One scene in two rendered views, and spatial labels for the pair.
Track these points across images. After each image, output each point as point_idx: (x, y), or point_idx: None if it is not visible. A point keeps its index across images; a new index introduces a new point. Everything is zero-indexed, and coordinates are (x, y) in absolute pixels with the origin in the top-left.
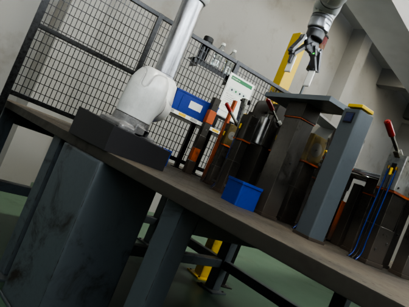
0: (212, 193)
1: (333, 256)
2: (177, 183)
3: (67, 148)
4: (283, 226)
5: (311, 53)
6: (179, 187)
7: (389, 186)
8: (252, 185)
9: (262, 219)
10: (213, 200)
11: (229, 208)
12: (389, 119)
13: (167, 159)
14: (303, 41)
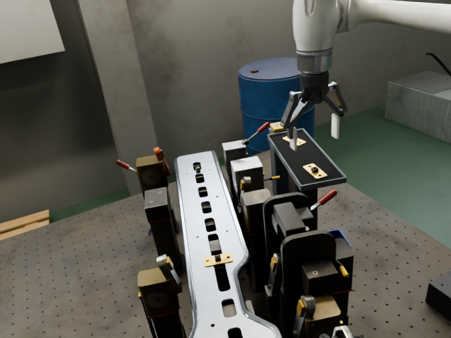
0: (358, 275)
1: None
2: (396, 236)
3: None
4: None
5: (304, 104)
6: (391, 216)
7: None
8: (329, 231)
9: (320, 225)
10: (363, 221)
11: (352, 213)
12: (267, 122)
13: (427, 289)
14: (331, 92)
